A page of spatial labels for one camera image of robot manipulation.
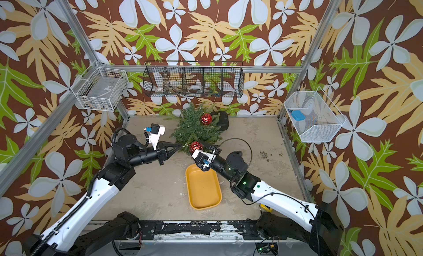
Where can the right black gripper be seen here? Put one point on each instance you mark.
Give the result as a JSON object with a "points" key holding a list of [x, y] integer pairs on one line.
{"points": [[214, 148]]}

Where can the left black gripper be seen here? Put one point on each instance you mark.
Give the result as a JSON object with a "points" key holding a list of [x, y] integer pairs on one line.
{"points": [[162, 153]]}

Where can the red faceted ball ornament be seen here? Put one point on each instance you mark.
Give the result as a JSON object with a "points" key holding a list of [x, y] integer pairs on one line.
{"points": [[206, 119]]}

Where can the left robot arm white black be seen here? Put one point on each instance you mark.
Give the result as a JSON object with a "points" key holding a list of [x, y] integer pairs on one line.
{"points": [[65, 238]]}

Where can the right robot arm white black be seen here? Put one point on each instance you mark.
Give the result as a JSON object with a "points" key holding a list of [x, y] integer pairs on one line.
{"points": [[316, 224]]}

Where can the small green christmas tree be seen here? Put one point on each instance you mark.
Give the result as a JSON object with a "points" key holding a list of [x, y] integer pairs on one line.
{"points": [[190, 128]]}

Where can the black tree pot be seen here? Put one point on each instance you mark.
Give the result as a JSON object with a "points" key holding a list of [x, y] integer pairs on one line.
{"points": [[223, 122]]}

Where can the yellow plastic tray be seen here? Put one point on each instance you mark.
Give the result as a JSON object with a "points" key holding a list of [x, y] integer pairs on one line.
{"points": [[203, 188]]}

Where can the white tape roll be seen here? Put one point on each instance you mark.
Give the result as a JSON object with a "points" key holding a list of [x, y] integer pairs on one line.
{"points": [[195, 89]]}

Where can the yellow tape measure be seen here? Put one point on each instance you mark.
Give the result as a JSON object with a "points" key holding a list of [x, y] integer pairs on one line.
{"points": [[265, 208]]}

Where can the blue object in basket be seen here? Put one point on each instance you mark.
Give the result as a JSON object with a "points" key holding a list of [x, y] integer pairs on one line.
{"points": [[298, 115]]}

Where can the white mesh basket right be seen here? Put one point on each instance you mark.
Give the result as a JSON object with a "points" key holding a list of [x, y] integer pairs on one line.
{"points": [[323, 118]]}

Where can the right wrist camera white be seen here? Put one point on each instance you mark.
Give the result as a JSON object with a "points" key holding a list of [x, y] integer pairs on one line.
{"points": [[205, 160]]}

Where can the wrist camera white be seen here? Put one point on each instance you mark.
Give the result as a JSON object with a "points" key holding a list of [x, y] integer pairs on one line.
{"points": [[153, 134], [205, 160]]}

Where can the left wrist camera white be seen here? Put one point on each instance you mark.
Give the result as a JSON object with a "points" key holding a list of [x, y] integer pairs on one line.
{"points": [[153, 134]]}

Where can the black wire basket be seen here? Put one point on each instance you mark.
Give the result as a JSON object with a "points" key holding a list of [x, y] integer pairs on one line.
{"points": [[218, 78]]}

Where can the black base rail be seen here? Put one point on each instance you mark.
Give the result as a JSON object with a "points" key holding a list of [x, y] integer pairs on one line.
{"points": [[235, 229]]}

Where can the white wire basket left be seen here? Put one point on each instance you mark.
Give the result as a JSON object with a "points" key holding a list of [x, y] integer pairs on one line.
{"points": [[100, 88]]}

